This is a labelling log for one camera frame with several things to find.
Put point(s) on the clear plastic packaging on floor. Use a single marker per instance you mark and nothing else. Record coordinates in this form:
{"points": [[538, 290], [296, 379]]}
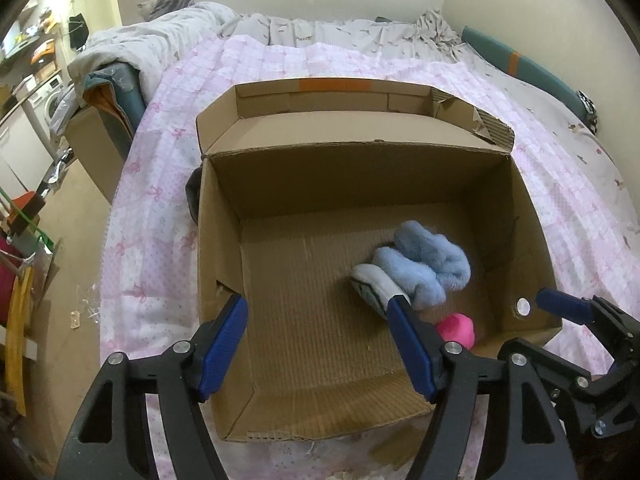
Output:
{"points": [[86, 307]]}

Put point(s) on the white washing machine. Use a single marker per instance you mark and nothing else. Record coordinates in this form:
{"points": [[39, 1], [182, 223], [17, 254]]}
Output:
{"points": [[40, 106]]}

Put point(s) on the pink bow patterned bedspread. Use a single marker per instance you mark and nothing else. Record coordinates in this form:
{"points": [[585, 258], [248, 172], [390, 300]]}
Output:
{"points": [[149, 280]]}

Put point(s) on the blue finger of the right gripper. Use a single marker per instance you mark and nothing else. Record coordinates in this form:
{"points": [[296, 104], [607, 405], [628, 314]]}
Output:
{"points": [[576, 310]]}

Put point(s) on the black hanging garment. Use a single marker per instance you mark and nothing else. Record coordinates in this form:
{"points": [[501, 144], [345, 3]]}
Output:
{"points": [[78, 32]]}

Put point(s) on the grey tabby cat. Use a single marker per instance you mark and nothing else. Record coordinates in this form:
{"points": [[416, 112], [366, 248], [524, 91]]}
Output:
{"points": [[152, 9]]}

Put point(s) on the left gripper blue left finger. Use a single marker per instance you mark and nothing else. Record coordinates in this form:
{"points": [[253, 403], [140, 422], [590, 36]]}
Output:
{"points": [[110, 437]]}

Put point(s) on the bright pink sock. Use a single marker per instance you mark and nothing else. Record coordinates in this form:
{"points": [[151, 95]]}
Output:
{"points": [[459, 328]]}

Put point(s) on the teal pillow with orange stripe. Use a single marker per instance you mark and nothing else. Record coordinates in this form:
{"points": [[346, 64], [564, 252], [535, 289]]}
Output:
{"points": [[525, 69]]}

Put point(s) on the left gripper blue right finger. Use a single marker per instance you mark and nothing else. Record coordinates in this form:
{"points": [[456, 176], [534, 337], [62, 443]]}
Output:
{"points": [[524, 437]]}

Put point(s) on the open cardboard box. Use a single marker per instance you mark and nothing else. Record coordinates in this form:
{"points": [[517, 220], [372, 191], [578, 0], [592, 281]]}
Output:
{"points": [[302, 180]]}

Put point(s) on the dark striped garment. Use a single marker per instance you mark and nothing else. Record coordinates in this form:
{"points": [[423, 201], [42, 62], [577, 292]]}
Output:
{"points": [[193, 192]]}

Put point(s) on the grey white crumpled duvet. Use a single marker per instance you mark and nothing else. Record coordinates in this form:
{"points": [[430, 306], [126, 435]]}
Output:
{"points": [[152, 47]]}

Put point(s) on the light blue fluffy socks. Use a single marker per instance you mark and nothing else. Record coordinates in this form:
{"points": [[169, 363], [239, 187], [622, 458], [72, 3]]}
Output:
{"points": [[419, 265]]}

